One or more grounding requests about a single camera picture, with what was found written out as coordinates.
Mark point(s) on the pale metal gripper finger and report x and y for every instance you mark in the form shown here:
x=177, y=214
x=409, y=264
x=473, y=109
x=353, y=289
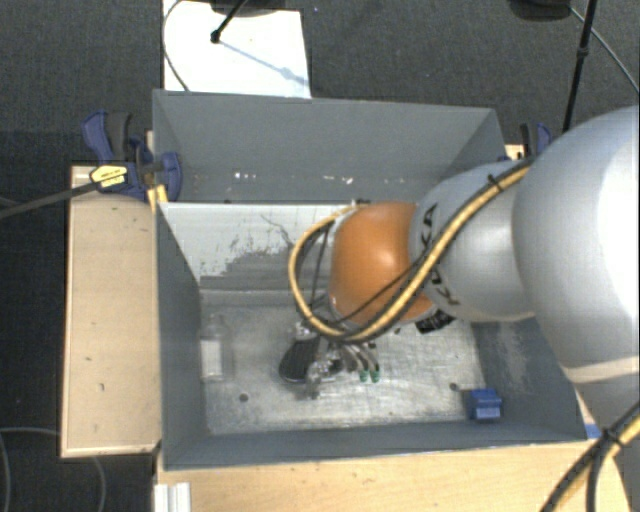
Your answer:
x=313, y=384
x=328, y=374

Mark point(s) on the black oval object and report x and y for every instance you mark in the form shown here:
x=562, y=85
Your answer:
x=296, y=361

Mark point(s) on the pale wood board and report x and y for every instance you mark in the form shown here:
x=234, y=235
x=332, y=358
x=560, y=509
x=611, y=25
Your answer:
x=112, y=320

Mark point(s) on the grey metal bin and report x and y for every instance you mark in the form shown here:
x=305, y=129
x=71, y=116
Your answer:
x=280, y=150

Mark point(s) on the blue block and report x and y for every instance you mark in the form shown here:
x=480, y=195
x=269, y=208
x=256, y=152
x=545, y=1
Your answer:
x=484, y=404

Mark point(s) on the black cylinder on white bracket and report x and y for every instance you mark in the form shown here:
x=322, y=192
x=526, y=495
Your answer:
x=433, y=321

